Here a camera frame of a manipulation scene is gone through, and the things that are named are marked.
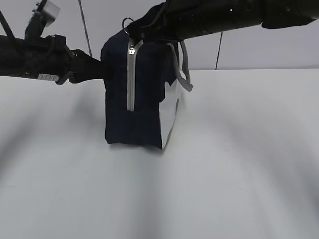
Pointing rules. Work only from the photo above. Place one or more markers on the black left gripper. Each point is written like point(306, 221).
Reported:
point(77, 67)

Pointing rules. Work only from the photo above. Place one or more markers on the navy lunch bag grey trim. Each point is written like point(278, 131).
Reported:
point(143, 87)

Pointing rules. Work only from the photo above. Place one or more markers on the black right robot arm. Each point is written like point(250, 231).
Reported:
point(178, 20)

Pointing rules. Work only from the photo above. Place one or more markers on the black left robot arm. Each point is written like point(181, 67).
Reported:
point(46, 58)

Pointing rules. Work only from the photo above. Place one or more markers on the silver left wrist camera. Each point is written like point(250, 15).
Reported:
point(49, 11)

